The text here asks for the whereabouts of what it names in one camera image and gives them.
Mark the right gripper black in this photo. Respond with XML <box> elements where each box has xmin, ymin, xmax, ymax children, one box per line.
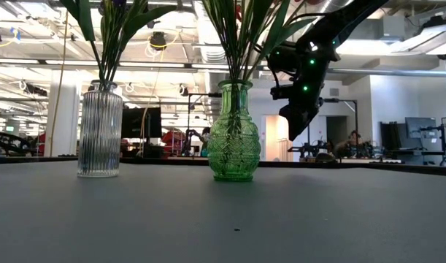
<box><xmin>269</xmin><ymin>36</ymin><xmax>342</xmax><ymax>142</ymax></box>

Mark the red and white artificial tulip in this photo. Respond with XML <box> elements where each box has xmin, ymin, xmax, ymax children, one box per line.
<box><xmin>261</xmin><ymin>16</ymin><xmax>318</xmax><ymax>80</ymax></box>

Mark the clear ribbed glass vase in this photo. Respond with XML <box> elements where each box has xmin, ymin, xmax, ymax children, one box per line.
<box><xmin>76</xmin><ymin>79</ymin><xmax>124</xmax><ymax>179</ymax></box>

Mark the green patterned glass vase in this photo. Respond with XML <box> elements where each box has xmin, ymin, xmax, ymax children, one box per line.
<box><xmin>207</xmin><ymin>79</ymin><xmax>262</xmax><ymax>183</ymax></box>

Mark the person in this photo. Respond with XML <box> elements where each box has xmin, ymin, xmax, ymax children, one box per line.
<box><xmin>345</xmin><ymin>130</ymin><xmax>368</xmax><ymax>158</ymax></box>

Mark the black cabinet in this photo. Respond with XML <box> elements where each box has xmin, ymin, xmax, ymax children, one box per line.
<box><xmin>380</xmin><ymin>121</ymin><xmax>402</xmax><ymax>150</ymax></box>

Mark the gray ceiling pipe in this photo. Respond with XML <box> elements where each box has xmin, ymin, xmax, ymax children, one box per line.
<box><xmin>326</xmin><ymin>67</ymin><xmax>446</xmax><ymax>79</ymax></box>

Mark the red object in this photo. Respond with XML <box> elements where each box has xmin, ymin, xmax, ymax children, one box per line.
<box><xmin>161</xmin><ymin>129</ymin><xmax>187</xmax><ymax>154</ymax></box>

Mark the black monitor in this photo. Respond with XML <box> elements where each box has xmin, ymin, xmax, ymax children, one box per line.
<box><xmin>120</xmin><ymin>107</ymin><xmax>163</xmax><ymax>139</ymax></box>

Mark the black ceiling device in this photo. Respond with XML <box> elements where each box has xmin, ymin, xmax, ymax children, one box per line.
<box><xmin>149</xmin><ymin>31</ymin><xmax>168</xmax><ymax>51</ymax></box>

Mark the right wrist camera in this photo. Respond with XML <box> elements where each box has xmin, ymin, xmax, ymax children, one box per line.
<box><xmin>268</xmin><ymin>42</ymin><xmax>300</xmax><ymax>74</ymax></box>

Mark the black stand frame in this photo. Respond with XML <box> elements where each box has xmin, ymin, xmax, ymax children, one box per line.
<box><xmin>182</xmin><ymin>92</ymin><xmax>223</xmax><ymax>158</ymax></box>

